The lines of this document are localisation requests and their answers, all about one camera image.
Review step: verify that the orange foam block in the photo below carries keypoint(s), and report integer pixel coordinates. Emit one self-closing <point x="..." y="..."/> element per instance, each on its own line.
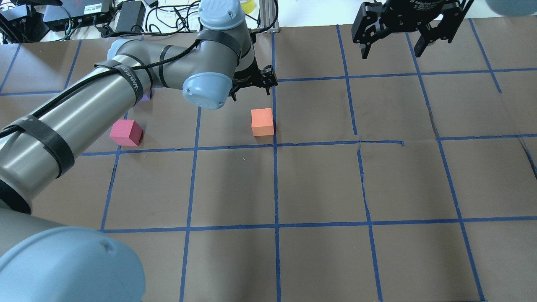
<point x="262" y="123"/>

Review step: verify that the black power adapter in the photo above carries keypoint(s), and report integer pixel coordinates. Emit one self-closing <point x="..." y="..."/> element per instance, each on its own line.
<point x="131" y="16"/>

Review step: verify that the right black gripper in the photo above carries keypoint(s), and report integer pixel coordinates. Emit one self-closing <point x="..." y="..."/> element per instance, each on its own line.
<point x="413" y="13"/>

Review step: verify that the red foam block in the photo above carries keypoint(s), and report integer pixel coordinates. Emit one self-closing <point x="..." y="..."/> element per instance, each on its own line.
<point x="126" y="132"/>

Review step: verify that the aluminium frame post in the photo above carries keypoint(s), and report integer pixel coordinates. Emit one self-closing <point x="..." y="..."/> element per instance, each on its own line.
<point x="269" y="16"/>

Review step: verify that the yellow tape roll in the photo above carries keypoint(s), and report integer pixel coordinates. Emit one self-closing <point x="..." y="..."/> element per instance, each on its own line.
<point x="248" y="5"/>

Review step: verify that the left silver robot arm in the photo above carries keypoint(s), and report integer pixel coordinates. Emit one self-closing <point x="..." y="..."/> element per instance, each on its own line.
<point x="43" y="261"/>

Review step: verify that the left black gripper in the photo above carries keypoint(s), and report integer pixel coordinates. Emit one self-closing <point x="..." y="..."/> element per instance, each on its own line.
<point x="246" y="78"/>

